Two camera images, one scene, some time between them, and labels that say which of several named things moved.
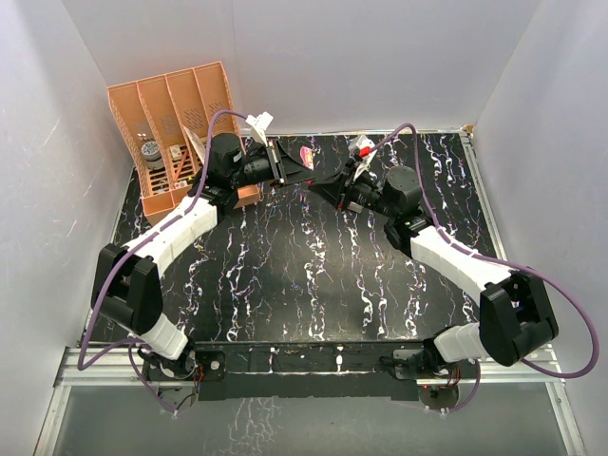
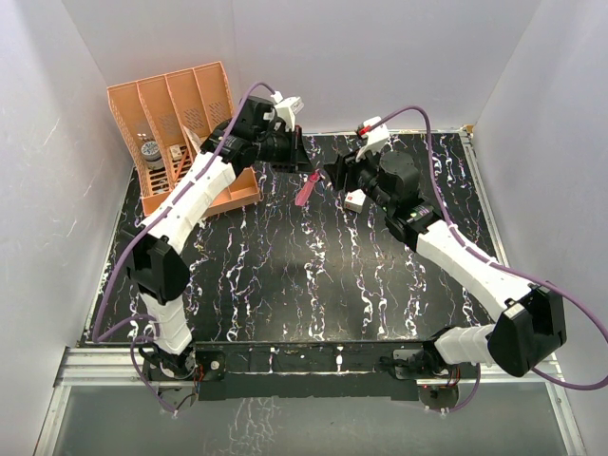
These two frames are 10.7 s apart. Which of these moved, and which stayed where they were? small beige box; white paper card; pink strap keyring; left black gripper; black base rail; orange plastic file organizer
Moved: pink strap keyring; left black gripper
Stayed: white paper card; black base rail; small beige box; orange plastic file organizer
